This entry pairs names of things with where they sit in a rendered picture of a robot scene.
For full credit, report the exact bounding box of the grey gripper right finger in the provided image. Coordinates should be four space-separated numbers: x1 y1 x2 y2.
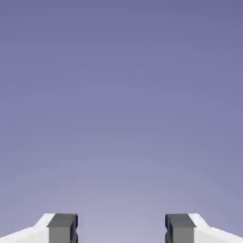
164 213 243 243

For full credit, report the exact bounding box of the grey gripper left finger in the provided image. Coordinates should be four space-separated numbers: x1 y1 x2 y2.
0 213 79 243

